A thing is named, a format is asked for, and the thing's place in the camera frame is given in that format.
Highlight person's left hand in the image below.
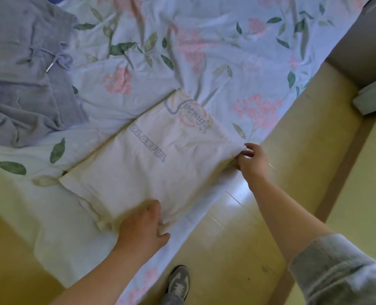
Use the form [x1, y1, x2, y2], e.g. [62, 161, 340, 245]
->
[116, 199, 171, 252]

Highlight person's right hand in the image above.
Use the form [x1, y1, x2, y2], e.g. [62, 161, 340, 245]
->
[235, 142, 270, 183]

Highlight white printed t-shirt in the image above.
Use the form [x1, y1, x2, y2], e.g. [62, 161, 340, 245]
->
[59, 88, 247, 233]

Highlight person's left forearm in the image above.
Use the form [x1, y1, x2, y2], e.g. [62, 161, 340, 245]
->
[48, 241, 170, 305]

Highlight person's right forearm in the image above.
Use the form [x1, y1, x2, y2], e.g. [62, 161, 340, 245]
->
[241, 175, 335, 268]

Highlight grey sneaker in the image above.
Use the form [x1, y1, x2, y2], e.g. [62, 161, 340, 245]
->
[165, 266, 190, 305]

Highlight floral light blue bed sheet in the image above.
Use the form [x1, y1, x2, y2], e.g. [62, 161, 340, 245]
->
[0, 0, 371, 305]

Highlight pale green folded cloth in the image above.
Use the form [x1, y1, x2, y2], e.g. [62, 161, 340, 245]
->
[352, 78, 376, 116]

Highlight grey sweatshirt sleeve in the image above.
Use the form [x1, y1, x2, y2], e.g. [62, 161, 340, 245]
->
[288, 233, 376, 305]

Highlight grey cabinet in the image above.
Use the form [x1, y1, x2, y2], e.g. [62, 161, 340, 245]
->
[325, 0, 376, 90]

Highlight lilac grey drawstring sweatpants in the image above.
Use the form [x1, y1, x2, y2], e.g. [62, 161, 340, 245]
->
[0, 0, 91, 148]

